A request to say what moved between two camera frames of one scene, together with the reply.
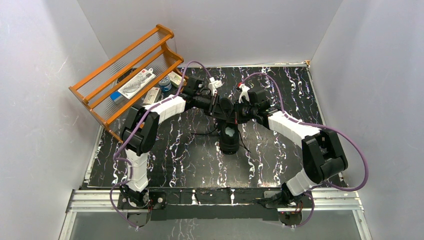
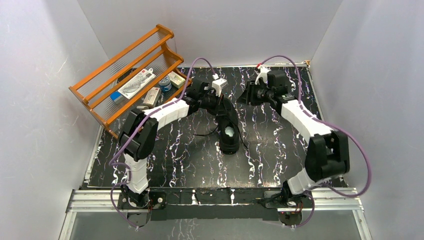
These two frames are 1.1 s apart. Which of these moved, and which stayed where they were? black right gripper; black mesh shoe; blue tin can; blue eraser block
Moved: black right gripper
Stayed: blue eraser block; blue tin can; black mesh shoe
